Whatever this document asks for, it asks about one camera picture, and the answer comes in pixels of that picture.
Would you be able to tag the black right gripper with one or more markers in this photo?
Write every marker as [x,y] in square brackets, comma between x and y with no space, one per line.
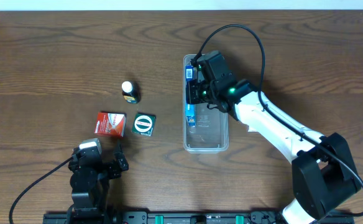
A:
[193,92]

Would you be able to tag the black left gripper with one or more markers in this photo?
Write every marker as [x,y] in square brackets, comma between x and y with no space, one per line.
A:
[112,166]

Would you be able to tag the blue white medicine box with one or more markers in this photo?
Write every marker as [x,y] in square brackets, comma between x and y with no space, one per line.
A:
[189,109]

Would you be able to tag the small green white box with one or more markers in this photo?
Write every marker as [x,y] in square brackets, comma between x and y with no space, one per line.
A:
[252,128]

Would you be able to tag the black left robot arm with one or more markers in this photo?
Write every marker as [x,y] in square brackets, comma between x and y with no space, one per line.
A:
[90,182]

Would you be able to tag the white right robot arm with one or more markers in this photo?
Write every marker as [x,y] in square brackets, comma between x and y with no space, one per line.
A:
[324,174]

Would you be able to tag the clear plastic container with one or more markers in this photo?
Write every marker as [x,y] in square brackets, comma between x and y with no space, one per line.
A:
[210,135]

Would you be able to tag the red Panadol box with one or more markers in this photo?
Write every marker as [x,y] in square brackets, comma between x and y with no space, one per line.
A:
[110,124]

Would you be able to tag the green Zam-Buk box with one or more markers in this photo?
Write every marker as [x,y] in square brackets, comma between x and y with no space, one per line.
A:
[144,124]

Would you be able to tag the dark syrup bottle white cap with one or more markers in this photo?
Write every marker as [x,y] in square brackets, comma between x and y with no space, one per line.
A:
[130,92]

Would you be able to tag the black mounting rail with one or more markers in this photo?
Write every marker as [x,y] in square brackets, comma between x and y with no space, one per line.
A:
[264,217]

